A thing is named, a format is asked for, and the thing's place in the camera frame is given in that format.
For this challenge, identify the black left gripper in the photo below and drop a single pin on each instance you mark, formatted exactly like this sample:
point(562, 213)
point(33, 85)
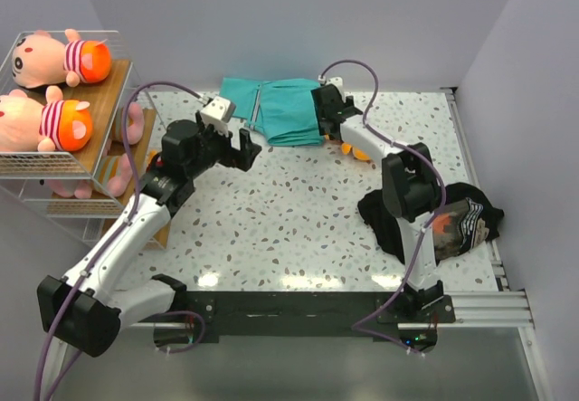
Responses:
point(232, 157)

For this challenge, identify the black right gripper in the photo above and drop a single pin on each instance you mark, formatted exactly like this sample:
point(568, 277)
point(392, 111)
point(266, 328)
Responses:
point(322, 133)

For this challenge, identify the orange bear polka dress back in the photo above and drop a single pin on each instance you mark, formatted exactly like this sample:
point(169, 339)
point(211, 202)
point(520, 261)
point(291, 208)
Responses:
point(349, 150)

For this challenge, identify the orange bear polka dress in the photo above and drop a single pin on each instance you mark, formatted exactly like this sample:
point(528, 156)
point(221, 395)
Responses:
point(349, 150)
point(152, 158)

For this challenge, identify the orange bear polka dress front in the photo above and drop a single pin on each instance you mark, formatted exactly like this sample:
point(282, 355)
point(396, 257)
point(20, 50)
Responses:
point(152, 158)

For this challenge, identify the pink pig striped shirt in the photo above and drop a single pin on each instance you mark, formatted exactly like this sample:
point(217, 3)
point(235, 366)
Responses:
point(134, 122)

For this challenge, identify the pink pig toy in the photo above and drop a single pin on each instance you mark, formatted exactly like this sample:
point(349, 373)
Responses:
point(111, 178)

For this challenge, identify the face-up doll orange hat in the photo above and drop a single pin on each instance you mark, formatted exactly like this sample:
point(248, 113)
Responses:
point(27, 125)

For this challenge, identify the black-haired doll orange pants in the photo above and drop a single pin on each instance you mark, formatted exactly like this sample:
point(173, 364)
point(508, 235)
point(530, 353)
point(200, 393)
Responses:
point(40, 60)

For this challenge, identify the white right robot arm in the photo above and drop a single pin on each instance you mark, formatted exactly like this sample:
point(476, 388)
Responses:
point(412, 191)

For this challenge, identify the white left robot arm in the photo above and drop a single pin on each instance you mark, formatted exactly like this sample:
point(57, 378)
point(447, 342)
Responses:
point(83, 308)

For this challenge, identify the folded teal cloth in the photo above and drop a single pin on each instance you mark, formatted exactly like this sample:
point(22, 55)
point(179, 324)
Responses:
point(282, 111)

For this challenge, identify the black printed garment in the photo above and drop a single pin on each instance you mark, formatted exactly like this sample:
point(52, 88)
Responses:
point(467, 220)

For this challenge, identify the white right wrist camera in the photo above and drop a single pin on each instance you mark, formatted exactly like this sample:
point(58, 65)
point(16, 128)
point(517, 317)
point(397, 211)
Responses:
point(335, 81)

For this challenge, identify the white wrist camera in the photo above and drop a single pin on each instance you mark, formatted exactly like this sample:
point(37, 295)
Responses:
point(217, 111)
point(335, 81)

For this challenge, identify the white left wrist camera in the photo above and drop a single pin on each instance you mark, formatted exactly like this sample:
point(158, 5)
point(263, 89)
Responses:
point(217, 111)

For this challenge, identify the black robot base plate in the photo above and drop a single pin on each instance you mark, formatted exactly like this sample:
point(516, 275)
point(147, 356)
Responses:
point(208, 316)

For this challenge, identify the white wire wooden shelf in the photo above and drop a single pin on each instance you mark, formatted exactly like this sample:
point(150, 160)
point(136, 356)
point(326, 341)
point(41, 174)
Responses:
point(24, 174)

